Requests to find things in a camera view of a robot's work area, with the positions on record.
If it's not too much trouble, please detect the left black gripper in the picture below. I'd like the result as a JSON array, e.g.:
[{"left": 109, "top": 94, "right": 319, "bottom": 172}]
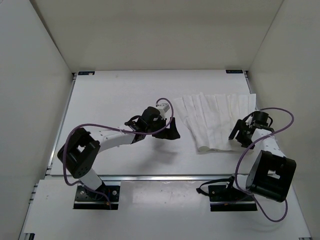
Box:
[{"left": 147, "top": 115, "right": 180, "bottom": 139}]

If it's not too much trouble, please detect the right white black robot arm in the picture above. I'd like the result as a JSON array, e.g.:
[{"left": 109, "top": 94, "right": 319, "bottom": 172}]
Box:
[{"left": 224, "top": 111, "right": 297, "bottom": 203}]

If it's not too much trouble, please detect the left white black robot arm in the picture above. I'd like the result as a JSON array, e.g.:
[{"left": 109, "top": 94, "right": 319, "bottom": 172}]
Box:
[{"left": 57, "top": 103, "right": 181, "bottom": 201}]

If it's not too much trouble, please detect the right blue corner label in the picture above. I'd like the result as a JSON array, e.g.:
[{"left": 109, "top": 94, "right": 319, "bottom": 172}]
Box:
[{"left": 225, "top": 69, "right": 243, "bottom": 74}]

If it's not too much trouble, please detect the blue corner label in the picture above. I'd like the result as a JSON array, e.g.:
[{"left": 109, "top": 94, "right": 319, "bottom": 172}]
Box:
[
  {"left": 77, "top": 71, "right": 95, "bottom": 76},
  {"left": 225, "top": 69, "right": 243, "bottom": 74}
]

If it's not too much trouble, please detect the left blue corner label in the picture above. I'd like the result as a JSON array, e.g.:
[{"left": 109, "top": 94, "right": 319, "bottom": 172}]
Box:
[{"left": 77, "top": 71, "right": 95, "bottom": 76}]

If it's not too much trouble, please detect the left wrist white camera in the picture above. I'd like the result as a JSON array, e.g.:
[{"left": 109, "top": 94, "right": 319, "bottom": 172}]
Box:
[{"left": 155, "top": 103, "right": 170, "bottom": 119}]

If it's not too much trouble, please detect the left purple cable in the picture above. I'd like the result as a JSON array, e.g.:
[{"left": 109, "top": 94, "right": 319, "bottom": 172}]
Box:
[{"left": 63, "top": 98, "right": 176, "bottom": 187}]

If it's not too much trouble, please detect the purple cable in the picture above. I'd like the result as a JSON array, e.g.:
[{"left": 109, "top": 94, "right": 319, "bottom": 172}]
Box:
[
  {"left": 63, "top": 98, "right": 176, "bottom": 187},
  {"left": 234, "top": 107, "right": 295, "bottom": 223}
]

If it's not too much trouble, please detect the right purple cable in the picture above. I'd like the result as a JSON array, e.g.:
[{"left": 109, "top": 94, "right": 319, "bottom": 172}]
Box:
[{"left": 234, "top": 107, "right": 295, "bottom": 223}]

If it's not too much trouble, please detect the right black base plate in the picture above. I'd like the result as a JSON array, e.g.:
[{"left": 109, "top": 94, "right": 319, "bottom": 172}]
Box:
[{"left": 196, "top": 176, "right": 258, "bottom": 212}]

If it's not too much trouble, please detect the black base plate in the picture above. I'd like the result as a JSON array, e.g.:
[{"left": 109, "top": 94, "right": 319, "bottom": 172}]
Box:
[
  {"left": 73, "top": 184, "right": 121, "bottom": 211},
  {"left": 196, "top": 176, "right": 258, "bottom": 212}
]

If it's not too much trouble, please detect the aluminium front rail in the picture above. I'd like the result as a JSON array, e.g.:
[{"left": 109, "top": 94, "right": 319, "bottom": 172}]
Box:
[{"left": 44, "top": 174, "right": 283, "bottom": 183}]

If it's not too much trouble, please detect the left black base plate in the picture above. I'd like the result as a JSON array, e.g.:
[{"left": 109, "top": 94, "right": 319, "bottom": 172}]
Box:
[{"left": 73, "top": 184, "right": 121, "bottom": 211}]

